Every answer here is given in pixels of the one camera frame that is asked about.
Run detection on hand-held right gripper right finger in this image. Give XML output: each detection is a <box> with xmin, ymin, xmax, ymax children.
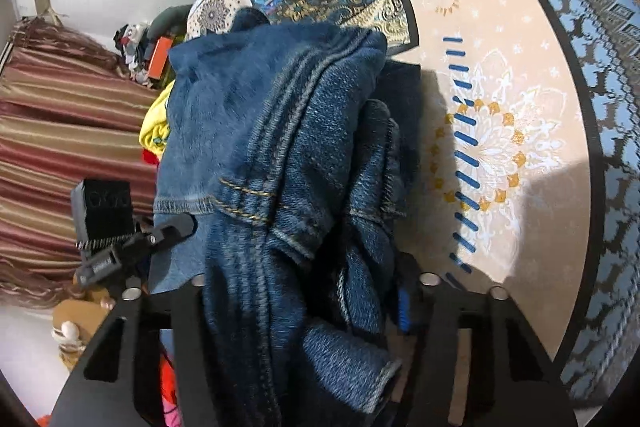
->
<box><xmin>396</xmin><ymin>254</ymin><xmax>582</xmax><ymax>427</ymax></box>

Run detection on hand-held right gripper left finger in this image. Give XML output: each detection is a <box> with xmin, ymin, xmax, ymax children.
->
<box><xmin>50</xmin><ymin>274</ymin><xmax>222</xmax><ymax>427</ymax></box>

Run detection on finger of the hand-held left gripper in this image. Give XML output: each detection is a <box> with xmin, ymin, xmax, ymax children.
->
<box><xmin>149</xmin><ymin>213</ymin><xmax>197</xmax><ymax>249</ymax></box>

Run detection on blue denim jeans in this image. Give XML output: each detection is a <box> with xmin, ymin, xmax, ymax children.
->
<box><xmin>149</xmin><ymin>7</ymin><xmax>425</xmax><ymax>427</ymax></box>

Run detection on orange pink cloth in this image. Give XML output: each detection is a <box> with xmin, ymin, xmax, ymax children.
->
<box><xmin>159</xmin><ymin>346</ymin><xmax>184</xmax><ymax>427</ymax></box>

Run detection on striped brown curtain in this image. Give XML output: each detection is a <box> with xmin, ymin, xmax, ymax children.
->
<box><xmin>0</xmin><ymin>18</ymin><xmax>168</xmax><ymax>310</ymax></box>

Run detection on yellow cloth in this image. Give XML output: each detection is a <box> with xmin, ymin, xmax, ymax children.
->
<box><xmin>138</xmin><ymin>78</ymin><xmax>177</xmax><ymax>158</ymax></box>

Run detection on orange box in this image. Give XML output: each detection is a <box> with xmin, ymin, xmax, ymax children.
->
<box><xmin>147</xmin><ymin>36</ymin><xmax>174</xmax><ymax>84</ymax></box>

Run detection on pile of small clutter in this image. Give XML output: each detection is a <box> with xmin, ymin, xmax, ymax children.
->
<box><xmin>112</xmin><ymin>21</ymin><xmax>157</xmax><ymax>84</ymax></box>

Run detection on dark green cushion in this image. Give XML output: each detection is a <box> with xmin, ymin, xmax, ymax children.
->
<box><xmin>149</xmin><ymin>3</ymin><xmax>194</xmax><ymax>38</ymax></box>

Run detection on patchwork printed blanket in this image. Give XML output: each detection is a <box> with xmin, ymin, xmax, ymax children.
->
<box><xmin>185</xmin><ymin>0</ymin><xmax>640</xmax><ymax>410</ymax></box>

